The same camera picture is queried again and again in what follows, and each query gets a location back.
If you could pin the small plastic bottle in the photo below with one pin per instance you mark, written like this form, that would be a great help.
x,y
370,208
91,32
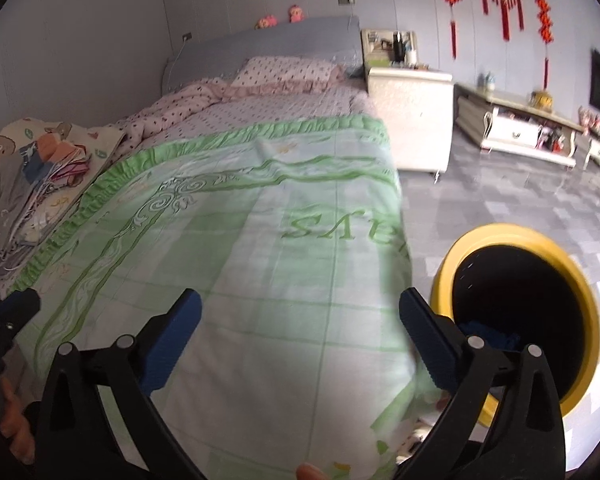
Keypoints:
x,y
486,82

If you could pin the cream desktop organizer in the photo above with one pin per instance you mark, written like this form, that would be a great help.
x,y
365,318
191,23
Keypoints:
x,y
377,45

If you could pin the yellow-rimmed trash bin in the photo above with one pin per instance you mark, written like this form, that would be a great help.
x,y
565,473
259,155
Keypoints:
x,y
445,270

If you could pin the person's left hand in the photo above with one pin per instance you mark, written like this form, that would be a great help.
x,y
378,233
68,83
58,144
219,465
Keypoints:
x,y
17,425

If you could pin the blue cloth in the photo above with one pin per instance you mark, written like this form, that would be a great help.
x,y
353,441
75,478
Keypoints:
x,y
485,332

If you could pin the white cup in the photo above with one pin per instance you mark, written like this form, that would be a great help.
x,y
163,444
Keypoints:
x,y
411,56

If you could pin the pink polka-dot duvet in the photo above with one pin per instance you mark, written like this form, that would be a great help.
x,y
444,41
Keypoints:
x,y
180,110

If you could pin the pink polka-dot pillow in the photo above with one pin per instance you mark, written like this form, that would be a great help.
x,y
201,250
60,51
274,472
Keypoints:
x,y
285,72

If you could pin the white nightstand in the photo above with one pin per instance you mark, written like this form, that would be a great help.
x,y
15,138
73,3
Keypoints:
x,y
410,120

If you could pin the white coffee table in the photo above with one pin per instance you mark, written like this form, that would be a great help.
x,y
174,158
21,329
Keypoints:
x,y
510,130

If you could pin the pink figurines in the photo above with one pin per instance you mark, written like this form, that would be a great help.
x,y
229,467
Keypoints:
x,y
590,120

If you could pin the yellow plush toy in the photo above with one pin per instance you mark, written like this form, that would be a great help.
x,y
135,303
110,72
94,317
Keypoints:
x,y
541,100

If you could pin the green patterned quilt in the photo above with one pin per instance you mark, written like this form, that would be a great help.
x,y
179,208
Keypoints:
x,y
280,310

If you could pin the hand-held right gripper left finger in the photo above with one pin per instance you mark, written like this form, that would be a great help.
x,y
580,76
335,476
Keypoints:
x,y
172,335

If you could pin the grey bed headboard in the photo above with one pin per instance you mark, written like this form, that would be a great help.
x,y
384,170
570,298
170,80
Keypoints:
x,y
280,37

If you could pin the pink polka-dot bed sheet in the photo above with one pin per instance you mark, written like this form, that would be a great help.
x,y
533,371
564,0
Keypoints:
x,y
280,107

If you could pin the stack of folded clothes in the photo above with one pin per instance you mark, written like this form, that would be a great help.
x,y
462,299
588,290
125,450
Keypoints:
x,y
20,185

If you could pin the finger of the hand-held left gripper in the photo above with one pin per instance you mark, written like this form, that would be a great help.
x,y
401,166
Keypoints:
x,y
17,307

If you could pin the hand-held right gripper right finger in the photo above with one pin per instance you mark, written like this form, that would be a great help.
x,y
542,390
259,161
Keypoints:
x,y
430,335

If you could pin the black bottle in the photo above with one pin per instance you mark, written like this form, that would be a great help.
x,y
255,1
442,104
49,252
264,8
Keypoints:
x,y
398,49

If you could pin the red bag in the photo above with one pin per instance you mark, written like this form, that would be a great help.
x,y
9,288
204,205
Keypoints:
x,y
554,140

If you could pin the person's right hand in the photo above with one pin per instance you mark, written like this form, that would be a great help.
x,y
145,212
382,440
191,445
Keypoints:
x,y
312,472

